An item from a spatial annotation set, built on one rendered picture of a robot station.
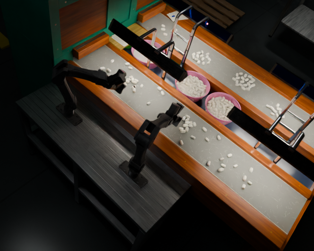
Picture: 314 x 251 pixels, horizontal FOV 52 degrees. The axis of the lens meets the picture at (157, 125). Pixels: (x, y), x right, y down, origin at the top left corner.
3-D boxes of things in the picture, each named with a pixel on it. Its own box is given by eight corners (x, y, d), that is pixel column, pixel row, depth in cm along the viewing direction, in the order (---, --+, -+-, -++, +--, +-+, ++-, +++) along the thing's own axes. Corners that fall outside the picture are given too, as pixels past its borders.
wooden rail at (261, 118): (318, 172, 226) (328, 165, 217) (130, 35, 274) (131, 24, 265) (321, 168, 229) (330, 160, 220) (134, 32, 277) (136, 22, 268)
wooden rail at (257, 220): (265, 257, 192) (280, 249, 177) (61, 83, 240) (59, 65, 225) (274, 242, 198) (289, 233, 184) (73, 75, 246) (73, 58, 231)
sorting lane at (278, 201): (285, 235, 187) (287, 234, 186) (73, 62, 235) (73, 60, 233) (305, 200, 203) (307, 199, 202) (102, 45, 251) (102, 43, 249)
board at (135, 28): (120, 50, 245) (120, 49, 244) (106, 40, 249) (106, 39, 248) (148, 33, 262) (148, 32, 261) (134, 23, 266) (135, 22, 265)
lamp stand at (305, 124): (285, 150, 230) (323, 112, 194) (262, 133, 235) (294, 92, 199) (296, 135, 240) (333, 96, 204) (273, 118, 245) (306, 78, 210)
